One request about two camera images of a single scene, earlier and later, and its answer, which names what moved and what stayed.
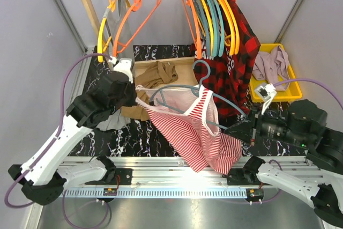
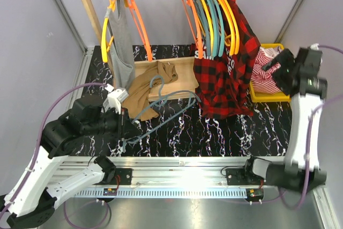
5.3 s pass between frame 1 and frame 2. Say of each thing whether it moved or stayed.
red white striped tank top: moved
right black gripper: moved
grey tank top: stayed
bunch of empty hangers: stayed
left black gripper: moved
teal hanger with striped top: moved
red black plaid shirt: stayed
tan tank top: stayed
